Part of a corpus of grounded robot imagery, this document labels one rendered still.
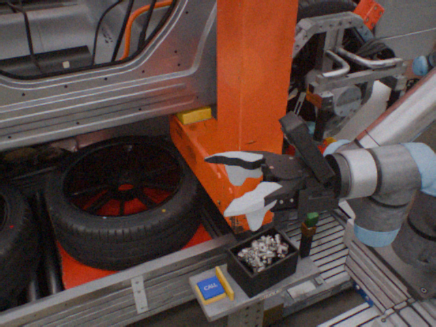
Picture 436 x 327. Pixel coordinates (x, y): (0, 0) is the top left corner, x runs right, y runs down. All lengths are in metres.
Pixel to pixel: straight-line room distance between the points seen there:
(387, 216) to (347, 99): 0.98
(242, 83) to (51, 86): 0.73
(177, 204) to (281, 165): 1.06
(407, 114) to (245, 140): 0.57
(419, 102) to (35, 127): 1.27
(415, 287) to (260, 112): 0.61
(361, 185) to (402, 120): 0.20
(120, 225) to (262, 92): 0.75
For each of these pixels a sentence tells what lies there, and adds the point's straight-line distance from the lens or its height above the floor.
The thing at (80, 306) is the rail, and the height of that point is 0.33.
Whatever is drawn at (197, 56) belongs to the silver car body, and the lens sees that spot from 1.69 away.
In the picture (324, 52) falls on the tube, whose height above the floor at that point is 1.01.
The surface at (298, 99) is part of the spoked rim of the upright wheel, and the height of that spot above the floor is 0.75.
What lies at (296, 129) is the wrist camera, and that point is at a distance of 0.58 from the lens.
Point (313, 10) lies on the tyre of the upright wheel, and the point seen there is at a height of 1.14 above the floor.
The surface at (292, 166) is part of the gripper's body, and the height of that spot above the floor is 1.25.
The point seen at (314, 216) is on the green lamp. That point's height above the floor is 0.66.
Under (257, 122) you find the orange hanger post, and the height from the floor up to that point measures 0.97.
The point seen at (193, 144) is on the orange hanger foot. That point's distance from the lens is 1.68.
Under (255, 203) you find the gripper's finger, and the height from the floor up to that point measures 1.25.
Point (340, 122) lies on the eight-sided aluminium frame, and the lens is 1.95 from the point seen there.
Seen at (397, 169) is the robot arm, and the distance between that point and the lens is 0.68.
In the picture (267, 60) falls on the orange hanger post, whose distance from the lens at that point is 1.17.
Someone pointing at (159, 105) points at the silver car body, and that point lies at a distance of 1.70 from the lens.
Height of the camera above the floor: 1.62
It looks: 38 degrees down
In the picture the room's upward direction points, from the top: straight up
